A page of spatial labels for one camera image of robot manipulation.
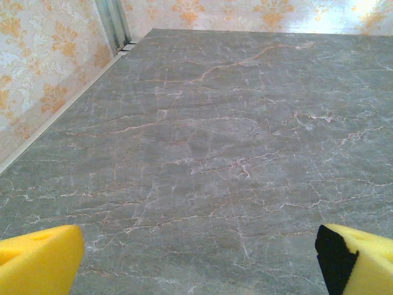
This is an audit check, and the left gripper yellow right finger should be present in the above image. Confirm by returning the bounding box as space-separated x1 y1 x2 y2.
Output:
315 223 393 295

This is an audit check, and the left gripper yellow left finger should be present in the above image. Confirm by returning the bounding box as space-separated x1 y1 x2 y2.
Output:
0 224 85 295

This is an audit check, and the aluminium table edge rail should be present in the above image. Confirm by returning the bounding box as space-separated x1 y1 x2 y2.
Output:
0 42 138 176

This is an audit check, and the aluminium frame post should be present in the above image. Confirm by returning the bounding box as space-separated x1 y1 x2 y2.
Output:
95 0 133 58

